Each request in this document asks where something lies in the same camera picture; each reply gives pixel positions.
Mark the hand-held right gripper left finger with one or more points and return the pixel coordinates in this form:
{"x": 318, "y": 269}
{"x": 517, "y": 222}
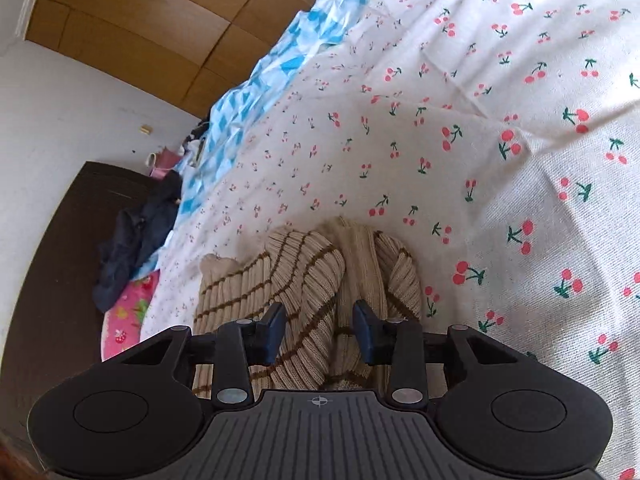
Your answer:
{"x": 275, "y": 334}

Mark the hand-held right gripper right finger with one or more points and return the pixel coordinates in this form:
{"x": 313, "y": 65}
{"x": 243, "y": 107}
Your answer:
{"x": 364, "y": 334}

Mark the beige brown-striped knit sweater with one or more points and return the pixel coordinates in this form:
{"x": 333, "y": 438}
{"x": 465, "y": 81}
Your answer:
{"x": 305, "y": 270}

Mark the dark navy clothes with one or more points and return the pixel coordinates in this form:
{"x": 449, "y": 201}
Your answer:
{"x": 135, "y": 240}

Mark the pink strawberry-print pillow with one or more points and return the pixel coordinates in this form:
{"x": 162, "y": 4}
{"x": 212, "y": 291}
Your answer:
{"x": 127, "y": 315}

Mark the white cherry-print bed sheet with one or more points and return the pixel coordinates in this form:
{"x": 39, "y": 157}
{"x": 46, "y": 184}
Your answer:
{"x": 450, "y": 160}

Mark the pink container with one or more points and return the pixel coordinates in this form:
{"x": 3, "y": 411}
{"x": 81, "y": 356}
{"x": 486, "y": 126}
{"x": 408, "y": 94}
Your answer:
{"x": 165, "y": 165}

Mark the dark brown wooden headboard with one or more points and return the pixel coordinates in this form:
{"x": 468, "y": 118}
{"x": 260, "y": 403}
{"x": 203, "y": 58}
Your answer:
{"x": 65, "y": 260}

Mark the blue white checkered quilt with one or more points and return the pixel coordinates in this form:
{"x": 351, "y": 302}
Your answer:
{"x": 260, "y": 95}

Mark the wooden wardrobe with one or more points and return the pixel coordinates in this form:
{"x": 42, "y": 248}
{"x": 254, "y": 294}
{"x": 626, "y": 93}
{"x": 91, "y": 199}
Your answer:
{"x": 150, "y": 20}

